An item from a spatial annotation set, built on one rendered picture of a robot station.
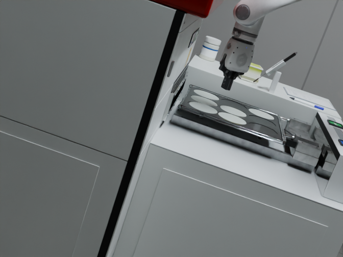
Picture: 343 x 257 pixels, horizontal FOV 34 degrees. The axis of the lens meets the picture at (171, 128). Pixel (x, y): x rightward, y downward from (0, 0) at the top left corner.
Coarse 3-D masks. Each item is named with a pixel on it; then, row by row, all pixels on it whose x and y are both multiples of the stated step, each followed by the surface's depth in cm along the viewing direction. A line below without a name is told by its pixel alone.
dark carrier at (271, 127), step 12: (192, 108) 182; (216, 108) 192; (240, 108) 205; (252, 108) 211; (228, 120) 182; (252, 120) 192; (264, 120) 199; (276, 120) 204; (264, 132) 183; (276, 132) 187
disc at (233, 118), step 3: (219, 114) 186; (222, 114) 187; (225, 114) 188; (228, 114) 190; (231, 114) 191; (225, 117) 184; (228, 117) 186; (231, 117) 187; (234, 117) 188; (237, 117) 190; (231, 120) 183; (234, 120) 184; (237, 120) 186; (240, 120) 187; (243, 120) 188; (240, 123) 183; (243, 123) 184
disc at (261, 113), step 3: (252, 111) 206; (255, 111) 208; (258, 111) 209; (261, 111) 211; (255, 114) 203; (258, 114) 204; (261, 114) 206; (264, 114) 208; (267, 114) 209; (264, 117) 203; (267, 117) 205; (270, 117) 206; (273, 117) 208
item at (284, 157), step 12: (180, 120) 187; (192, 120) 187; (204, 132) 187; (216, 132) 186; (228, 132) 188; (240, 144) 186; (252, 144) 186; (276, 156) 186; (288, 156) 185; (312, 168) 185
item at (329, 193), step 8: (336, 120) 209; (328, 128) 190; (336, 128) 196; (336, 136) 183; (336, 144) 171; (336, 168) 162; (336, 176) 163; (328, 184) 164; (336, 184) 164; (328, 192) 165; (336, 192) 164; (336, 200) 165
